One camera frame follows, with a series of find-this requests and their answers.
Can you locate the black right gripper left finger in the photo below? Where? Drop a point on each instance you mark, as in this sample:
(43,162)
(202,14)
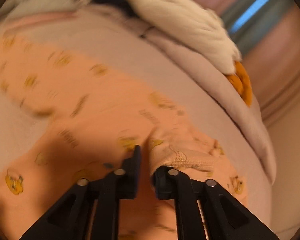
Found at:
(90,209)

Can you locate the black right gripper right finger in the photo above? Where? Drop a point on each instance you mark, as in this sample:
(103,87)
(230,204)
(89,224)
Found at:
(206,210)

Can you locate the orange cartoon print baby garment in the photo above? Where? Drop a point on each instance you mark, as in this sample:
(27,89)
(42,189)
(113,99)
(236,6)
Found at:
(97,116)

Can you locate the lilac bed sheet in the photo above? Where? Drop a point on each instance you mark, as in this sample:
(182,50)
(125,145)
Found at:
(20,129)

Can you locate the lilac folded quilt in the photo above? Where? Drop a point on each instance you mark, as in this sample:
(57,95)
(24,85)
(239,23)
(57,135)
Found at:
(132,46)

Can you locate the pink curtain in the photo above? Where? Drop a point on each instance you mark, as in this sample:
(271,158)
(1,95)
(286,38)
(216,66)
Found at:
(274,64)

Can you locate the white goose plush toy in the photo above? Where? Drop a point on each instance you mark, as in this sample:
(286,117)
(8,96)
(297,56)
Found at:
(201,30)

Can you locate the teal curtain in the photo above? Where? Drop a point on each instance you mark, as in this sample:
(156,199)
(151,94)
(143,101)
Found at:
(249,21)

